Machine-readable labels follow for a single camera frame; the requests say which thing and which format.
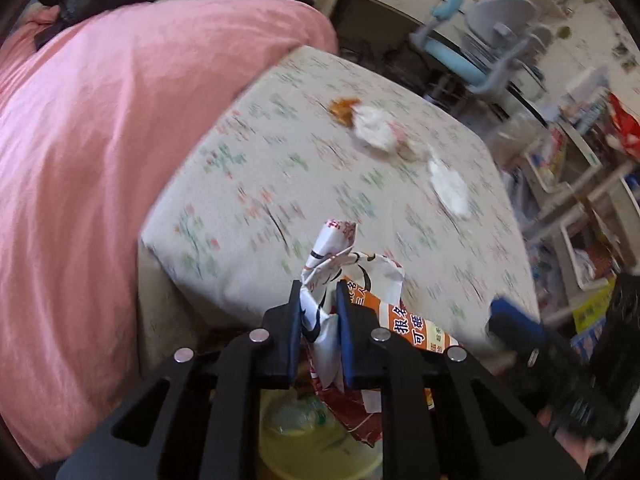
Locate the person's right hand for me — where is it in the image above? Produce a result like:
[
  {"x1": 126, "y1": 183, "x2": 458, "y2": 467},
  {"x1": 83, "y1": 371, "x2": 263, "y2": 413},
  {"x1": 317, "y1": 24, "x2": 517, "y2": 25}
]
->
[{"x1": 537, "y1": 408, "x2": 604, "y2": 472}]

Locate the white bookshelf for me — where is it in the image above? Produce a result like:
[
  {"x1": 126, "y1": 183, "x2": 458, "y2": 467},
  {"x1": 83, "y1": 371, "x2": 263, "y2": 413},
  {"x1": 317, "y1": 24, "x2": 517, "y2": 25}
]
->
[{"x1": 519, "y1": 79, "x2": 640, "y2": 331}]

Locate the small orange peel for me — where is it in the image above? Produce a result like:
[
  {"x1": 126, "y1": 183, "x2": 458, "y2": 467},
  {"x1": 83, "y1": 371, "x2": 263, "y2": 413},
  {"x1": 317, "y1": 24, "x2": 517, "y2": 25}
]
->
[{"x1": 329, "y1": 98, "x2": 361, "y2": 128}]

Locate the blue grey desk chair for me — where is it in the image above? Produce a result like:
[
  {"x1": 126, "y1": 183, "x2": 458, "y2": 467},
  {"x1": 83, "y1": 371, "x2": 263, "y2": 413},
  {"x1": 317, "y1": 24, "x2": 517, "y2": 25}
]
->
[{"x1": 409, "y1": 0, "x2": 553, "y2": 104}]

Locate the printed snack wrapper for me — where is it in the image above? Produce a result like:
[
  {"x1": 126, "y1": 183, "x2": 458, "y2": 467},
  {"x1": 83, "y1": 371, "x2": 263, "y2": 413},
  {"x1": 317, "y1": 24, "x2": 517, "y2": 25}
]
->
[{"x1": 299, "y1": 219, "x2": 458, "y2": 446}]

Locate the pink duvet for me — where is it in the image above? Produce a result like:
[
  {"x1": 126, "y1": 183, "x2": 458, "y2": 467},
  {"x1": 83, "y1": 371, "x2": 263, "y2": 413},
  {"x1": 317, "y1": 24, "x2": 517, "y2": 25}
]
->
[{"x1": 1, "y1": 0, "x2": 336, "y2": 467}]

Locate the yellow trash bin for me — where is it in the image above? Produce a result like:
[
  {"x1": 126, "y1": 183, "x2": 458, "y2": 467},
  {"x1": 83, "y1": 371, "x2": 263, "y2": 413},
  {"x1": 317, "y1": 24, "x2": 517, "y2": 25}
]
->
[{"x1": 259, "y1": 389, "x2": 382, "y2": 479}]

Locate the crumpled white printed tissue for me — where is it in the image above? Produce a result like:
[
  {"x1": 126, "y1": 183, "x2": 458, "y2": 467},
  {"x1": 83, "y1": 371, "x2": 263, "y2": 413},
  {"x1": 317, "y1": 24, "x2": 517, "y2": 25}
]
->
[{"x1": 352, "y1": 104, "x2": 428, "y2": 162}]

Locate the floral bed sheet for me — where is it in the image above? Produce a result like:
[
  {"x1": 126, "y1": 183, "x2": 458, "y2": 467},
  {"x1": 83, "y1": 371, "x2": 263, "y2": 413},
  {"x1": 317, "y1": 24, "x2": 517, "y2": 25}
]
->
[{"x1": 140, "y1": 47, "x2": 538, "y2": 354}]

